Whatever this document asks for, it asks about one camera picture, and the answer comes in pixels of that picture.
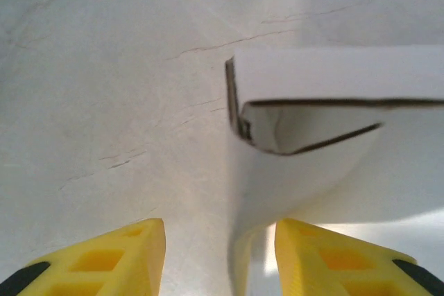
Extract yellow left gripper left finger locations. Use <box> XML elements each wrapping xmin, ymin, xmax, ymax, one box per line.
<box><xmin>0</xmin><ymin>218</ymin><xmax>167</xmax><ymax>296</ymax></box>

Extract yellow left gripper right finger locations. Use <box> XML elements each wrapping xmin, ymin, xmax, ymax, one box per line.
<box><xmin>275</xmin><ymin>218</ymin><xmax>444</xmax><ymax>296</ymax></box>

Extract white paper box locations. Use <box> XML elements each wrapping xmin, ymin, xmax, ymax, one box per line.
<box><xmin>224</xmin><ymin>44</ymin><xmax>444</xmax><ymax>296</ymax></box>

